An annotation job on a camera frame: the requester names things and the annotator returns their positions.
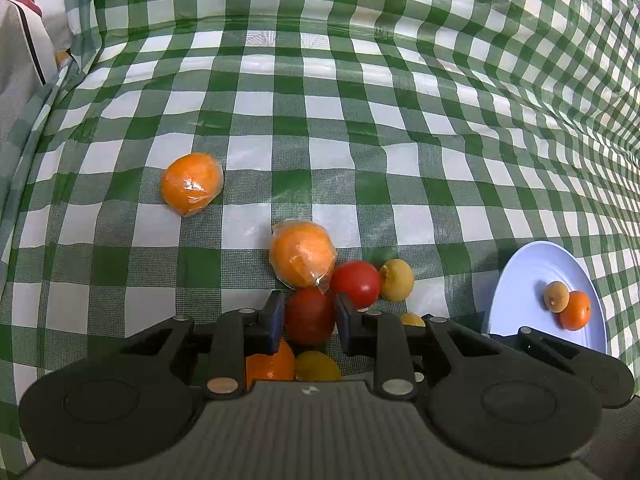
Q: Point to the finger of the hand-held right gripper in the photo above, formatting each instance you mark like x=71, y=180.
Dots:
x=542, y=342

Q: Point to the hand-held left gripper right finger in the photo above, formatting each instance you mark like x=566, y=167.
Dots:
x=345, y=324

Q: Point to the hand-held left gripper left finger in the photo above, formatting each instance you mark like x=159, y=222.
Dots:
x=275, y=322

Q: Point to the red tomato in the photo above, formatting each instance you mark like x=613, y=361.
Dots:
x=310, y=316
x=357, y=282

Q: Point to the unwrapped orange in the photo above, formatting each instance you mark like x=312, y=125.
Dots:
x=272, y=362

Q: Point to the pale blue plate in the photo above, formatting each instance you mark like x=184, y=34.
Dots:
x=525, y=290

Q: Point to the yellow round fruit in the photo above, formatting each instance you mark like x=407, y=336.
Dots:
x=399, y=281
x=317, y=367

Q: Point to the plastic-wrapped orange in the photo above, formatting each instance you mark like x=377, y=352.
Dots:
x=300, y=252
x=192, y=182

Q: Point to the small mandarin orange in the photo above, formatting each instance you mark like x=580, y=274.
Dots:
x=576, y=311

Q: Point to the tan round fruit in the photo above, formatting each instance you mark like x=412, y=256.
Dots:
x=556, y=297

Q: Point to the small yellow fruit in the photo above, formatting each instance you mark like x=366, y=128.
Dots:
x=412, y=320

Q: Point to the green checkered tablecloth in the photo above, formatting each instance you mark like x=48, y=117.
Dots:
x=350, y=110

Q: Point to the white pillow black piping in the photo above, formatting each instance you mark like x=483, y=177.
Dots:
x=20, y=55

